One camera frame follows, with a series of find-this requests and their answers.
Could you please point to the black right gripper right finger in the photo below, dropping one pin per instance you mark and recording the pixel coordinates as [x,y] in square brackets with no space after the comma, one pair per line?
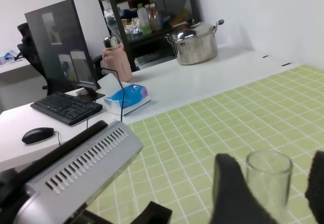
[314,192]

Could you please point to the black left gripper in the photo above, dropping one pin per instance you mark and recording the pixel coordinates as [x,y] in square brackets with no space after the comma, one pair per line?
[38,183]

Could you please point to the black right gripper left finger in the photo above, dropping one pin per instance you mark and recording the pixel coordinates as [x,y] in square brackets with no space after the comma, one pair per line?
[233,201]

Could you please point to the clear glass test tube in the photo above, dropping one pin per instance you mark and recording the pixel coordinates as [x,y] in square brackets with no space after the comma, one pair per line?
[268,176]

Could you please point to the green checkered tablecloth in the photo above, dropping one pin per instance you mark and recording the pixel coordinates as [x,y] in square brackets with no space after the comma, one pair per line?
[283,112]

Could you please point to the black computer mouse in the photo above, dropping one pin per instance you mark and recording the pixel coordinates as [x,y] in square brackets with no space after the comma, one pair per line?
[37,134]

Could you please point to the black keyboard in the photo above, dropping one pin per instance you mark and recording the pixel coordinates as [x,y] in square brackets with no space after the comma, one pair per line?
[66,108]

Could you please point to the blue tissue pack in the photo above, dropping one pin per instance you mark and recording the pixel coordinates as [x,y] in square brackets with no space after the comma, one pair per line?
[127,100]

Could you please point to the black computer monitor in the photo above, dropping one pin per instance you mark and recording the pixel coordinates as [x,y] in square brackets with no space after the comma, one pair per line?
[53,15]

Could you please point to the pink water bottle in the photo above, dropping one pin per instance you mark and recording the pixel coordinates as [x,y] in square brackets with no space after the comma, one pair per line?
[115,58]

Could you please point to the stainless steel pot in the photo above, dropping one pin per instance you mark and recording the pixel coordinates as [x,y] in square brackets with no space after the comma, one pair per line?
[194,42]

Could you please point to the black metal shelf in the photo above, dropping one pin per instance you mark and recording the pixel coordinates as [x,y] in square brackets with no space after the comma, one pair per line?
[142,26]

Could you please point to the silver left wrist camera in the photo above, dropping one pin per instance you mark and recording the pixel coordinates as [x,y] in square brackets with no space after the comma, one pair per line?
[76,171]

